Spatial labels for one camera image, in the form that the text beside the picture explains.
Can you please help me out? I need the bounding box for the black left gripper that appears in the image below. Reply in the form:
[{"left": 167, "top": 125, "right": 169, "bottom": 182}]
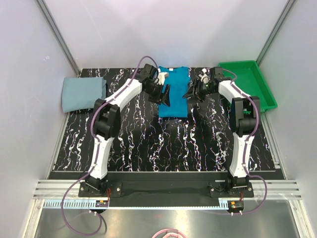
[{"left": 144, "top": 83, "right": 170, "bottom": 108}]

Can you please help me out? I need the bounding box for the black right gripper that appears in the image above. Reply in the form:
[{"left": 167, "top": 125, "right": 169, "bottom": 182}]
[{"left": 182, "top": 78, "right": 215, "bottom": 104}]

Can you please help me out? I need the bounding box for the bright blue t shirt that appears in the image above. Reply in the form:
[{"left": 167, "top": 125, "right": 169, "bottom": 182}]
[{"left": 158, "top": 66, "right": 190, "bottom": 118}]

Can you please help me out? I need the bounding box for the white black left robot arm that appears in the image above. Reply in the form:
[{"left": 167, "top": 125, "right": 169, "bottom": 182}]
[{"left": 85, "top": 64, "right": 170, "bottom": 196}]

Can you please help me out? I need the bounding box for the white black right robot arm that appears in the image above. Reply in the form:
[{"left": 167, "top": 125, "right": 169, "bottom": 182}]
[{"left": 183, "top": 66, "right": 261, "bottom": 197}]

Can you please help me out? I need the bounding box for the green plastic bin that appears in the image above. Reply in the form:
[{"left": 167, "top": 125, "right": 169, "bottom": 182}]
[{"left": 218, "top": 60, "right": 277, "bottom": 112}]

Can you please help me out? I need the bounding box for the folded light blue t shirt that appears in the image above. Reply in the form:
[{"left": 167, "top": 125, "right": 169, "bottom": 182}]
[{"left": 61, "top": 77, "right": 106, "bottom": 113}]

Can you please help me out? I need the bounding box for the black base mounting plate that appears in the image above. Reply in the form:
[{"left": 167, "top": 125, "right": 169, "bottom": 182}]
[{"left": 78, "top": 180, "right": 255, "bottom": 198}]

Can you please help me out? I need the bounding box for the right orange connector block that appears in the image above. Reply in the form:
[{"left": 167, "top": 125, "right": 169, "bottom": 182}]
[{"left": 228, "top": 200, "right": 244, "bottom": 210}]

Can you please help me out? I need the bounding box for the orange connector block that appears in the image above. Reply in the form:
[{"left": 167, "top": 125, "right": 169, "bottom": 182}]
[
  {"left": 96, "top": 200, "right": 109, "bottom": 207},
  {"left": 228, "top": 200, "right": 244, "bottom": 210}
]

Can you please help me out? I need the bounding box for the left orange connector block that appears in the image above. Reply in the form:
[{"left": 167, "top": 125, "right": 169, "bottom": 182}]
[{"left": 96, "top": 200, "right": 109, "bottom": 207}]

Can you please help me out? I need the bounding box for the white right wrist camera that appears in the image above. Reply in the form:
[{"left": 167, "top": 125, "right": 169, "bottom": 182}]
[{"left": 199, "top": 68, "right": 210, "bottom": 84}]

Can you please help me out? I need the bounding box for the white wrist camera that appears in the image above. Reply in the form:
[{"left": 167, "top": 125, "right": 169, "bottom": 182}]
[
  {"left": 155, "top": 72, "right": 169, "bottom": 85},
  {"left": 199, "top": 68, "right": 210, "bottom": 84}
]

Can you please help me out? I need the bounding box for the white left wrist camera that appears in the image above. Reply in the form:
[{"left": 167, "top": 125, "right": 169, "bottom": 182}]
[{"left": 155, "top": 72, "right": 169, "bottom": 85}]

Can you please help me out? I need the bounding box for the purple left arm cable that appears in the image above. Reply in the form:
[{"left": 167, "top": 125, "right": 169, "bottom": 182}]
[{"left": 60, "top": 56, "right": 159, "bottom": 235}]

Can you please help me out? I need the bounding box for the pink cable coil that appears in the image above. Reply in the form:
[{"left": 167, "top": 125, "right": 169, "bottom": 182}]
[{"left": 151, "top": 229, "right": 186, "bottom": 238}]

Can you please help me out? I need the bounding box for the aluminium frame rail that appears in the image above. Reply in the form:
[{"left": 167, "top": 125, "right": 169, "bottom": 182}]
[{"left": 33, "top": 179, "right": 301, "bottom": 200}]

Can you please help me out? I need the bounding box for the white slotted cable duct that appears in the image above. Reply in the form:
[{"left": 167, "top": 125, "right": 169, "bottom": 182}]
[{"left": 44, "top": 199, "right": 229, "bottom": 210}]

